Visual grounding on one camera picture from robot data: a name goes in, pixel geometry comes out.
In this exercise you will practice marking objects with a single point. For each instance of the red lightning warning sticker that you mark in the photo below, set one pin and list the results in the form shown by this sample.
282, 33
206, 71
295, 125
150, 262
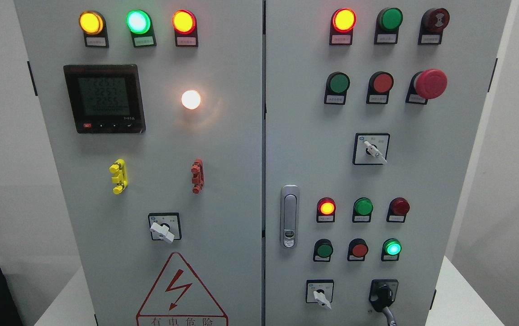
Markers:
179, 298

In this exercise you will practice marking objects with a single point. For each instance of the red push button upper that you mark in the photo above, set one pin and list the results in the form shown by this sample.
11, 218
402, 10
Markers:
379, 87

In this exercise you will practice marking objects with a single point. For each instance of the silver door latch handle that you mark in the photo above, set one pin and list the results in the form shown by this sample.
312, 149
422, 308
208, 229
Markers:
288, 215

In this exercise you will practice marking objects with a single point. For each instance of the red lamp lower right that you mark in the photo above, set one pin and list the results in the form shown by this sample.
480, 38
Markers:
397, 211

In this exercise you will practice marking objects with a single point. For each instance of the green lamp top right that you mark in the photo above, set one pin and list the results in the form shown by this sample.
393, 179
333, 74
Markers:
388, 23

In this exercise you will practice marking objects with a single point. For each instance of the yellow terminal connector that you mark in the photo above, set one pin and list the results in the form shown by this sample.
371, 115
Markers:
119, 176

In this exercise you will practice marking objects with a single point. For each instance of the white selector switch bottom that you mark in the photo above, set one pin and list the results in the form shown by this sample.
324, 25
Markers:
319, 292

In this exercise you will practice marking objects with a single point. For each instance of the green lamp bottom right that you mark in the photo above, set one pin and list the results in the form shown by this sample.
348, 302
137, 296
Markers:
391, 249

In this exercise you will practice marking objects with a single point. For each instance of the green lamp lower middle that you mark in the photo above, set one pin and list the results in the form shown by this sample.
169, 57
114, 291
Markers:
362, 210

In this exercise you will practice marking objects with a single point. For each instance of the green push button upper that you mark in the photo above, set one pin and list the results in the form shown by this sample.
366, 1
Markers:
337, 85

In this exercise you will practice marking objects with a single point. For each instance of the red push button lower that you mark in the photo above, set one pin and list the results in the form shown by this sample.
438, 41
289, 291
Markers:
357, 250

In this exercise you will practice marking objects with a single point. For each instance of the lit green indicator lamp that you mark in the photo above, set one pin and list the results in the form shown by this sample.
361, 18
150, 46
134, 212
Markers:
141, 30

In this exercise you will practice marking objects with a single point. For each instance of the yellow indicator lamp top left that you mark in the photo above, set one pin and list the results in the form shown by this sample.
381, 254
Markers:
95, 32

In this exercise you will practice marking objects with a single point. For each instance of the grey electrical control cabinet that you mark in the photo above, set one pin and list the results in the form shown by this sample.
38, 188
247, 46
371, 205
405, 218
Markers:
261, 68

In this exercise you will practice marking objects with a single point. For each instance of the white selector switch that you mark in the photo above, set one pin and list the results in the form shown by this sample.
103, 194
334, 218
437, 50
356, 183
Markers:
319, 292
370, 148

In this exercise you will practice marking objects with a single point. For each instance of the red lit lamp lower left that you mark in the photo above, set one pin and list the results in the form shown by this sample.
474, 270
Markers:
325, 212

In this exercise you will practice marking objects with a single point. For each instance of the red push button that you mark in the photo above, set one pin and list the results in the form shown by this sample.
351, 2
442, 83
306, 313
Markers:
357, 250
379, 87

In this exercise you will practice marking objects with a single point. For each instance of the dark red buzzer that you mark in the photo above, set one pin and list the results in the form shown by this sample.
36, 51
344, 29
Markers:
432, 25

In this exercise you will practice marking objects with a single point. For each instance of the green push button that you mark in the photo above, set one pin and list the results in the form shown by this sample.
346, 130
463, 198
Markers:
337, 85
323, 250

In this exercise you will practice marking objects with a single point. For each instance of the red lit lamp right door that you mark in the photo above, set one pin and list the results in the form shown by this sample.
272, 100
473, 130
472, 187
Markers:
342, 25

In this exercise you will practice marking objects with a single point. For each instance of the white rotary switch left door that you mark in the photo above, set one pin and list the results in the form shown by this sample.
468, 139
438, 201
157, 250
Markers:
165, 226

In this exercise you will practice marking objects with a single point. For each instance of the red terminal connector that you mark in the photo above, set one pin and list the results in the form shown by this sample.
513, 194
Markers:
197, 176

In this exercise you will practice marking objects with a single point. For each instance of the red emergency stop button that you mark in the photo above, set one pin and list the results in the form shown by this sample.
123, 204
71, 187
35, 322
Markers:
425, 85

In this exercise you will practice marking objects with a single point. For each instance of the red-rimmed amber indicator lamp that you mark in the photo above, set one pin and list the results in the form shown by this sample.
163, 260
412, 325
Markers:
185, 28

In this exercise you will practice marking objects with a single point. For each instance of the green push button lower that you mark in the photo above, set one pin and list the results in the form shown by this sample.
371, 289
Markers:
323, 250

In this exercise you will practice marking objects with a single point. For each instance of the black rotary knob switch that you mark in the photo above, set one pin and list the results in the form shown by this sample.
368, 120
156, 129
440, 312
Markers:
382, 293

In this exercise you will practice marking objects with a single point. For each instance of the white selector switch upper right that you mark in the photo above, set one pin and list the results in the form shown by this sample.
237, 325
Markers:
370, 148

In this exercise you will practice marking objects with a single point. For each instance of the white glowing indicator lamp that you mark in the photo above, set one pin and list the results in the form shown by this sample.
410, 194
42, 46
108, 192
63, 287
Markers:
191, 99

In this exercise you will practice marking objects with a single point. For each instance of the black digital power meter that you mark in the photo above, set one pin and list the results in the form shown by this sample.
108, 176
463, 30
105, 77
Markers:
105, 99

